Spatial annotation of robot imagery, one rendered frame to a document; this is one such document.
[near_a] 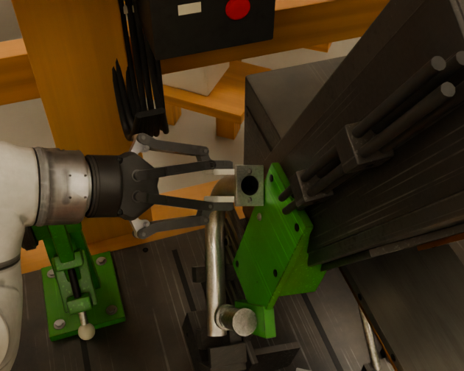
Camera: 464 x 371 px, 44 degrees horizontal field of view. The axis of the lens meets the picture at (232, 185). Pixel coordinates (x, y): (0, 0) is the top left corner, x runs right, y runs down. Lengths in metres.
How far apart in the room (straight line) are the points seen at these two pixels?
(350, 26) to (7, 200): 0.74
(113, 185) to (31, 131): 2.21
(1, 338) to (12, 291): 0.05
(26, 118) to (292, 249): 2.35
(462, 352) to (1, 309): 0.55
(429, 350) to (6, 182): 0.54
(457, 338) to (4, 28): 3.22
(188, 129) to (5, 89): 1.77
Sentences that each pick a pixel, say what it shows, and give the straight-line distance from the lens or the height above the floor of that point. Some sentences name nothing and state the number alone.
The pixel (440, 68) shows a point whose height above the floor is 1.60.
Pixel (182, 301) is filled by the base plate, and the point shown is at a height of 0.90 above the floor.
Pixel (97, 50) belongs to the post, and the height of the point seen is 1.32.
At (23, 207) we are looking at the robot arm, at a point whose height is 1.34.
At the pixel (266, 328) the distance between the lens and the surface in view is 0.81.
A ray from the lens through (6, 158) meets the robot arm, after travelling 0.65.
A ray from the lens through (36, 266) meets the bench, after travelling 1.19.
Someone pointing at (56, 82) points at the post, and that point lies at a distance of 0.92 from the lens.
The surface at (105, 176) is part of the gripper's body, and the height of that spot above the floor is 1.33.
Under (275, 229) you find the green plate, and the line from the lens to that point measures 0.76.
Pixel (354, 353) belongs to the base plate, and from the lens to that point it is 1.03.
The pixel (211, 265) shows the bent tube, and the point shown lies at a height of 1.07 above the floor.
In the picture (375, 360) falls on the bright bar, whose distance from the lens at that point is 0.90.
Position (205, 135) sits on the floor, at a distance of 2.70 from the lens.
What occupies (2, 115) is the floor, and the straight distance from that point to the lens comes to 3.01.
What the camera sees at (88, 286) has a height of 0.99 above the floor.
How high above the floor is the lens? 1.80
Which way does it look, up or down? 47 degrees down
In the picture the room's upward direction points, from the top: straight up
